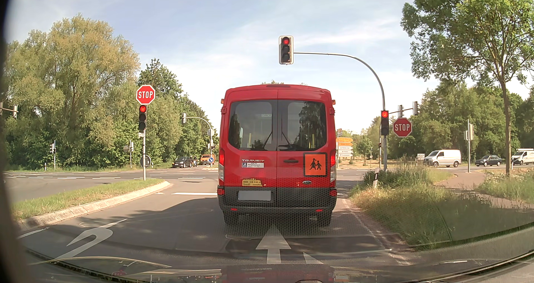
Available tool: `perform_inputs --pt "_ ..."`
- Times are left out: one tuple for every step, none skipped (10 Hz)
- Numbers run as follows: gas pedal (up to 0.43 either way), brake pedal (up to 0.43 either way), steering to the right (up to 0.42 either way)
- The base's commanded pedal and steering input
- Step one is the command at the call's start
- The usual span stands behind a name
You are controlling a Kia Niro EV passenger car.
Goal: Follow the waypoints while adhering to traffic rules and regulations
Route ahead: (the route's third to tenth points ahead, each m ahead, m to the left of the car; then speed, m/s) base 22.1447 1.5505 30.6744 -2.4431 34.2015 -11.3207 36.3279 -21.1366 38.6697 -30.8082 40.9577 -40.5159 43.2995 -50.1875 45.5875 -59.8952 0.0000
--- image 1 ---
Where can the red van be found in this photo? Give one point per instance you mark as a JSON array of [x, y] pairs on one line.
[[277, 149]]

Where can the orange vehicle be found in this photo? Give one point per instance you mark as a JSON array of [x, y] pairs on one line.
[[206, 159]]

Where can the yellow and white direction signs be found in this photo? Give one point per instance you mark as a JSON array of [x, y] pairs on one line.
[[344, 147]]

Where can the dark car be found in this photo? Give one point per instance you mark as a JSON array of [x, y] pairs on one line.
[[182, 162], [488, 161]]

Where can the road markings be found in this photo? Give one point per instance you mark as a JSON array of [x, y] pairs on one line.
[[273, 242]]

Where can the grey asphalt road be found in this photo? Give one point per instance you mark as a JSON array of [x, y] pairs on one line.
[[179, 216]]

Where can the traffic light with stop sign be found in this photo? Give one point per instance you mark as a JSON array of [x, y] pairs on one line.
[[144, 108]]

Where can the traffic light on pole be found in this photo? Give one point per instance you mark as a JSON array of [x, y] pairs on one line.
[[130, 149], [469, 137], [53, 149]]

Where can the car's own bonnet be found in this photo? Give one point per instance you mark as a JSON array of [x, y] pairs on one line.
[[275, 274]]

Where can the grass verge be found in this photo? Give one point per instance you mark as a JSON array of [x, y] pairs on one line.
[[400, 208], [509, 185]]

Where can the small white sign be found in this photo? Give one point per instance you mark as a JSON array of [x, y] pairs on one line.
[[420, 156]]

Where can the row of green trees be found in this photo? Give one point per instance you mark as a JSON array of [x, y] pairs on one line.
[[442, 120]]

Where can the white van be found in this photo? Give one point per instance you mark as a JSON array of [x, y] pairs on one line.
[[443, 158], [523, 156]]

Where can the wood of green trees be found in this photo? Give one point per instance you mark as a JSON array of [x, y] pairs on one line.
[[83, 99]]

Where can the kerbed grass traffic island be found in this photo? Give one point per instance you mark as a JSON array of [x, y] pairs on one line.
[[79, 196]]

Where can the reddish paved path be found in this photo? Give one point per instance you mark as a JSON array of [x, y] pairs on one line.
[[467, 183]]

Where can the tall tree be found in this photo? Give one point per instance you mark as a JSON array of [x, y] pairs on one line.
[[475, 37]]

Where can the black and white marker post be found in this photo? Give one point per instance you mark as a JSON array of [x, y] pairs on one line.
[[375, 178]]

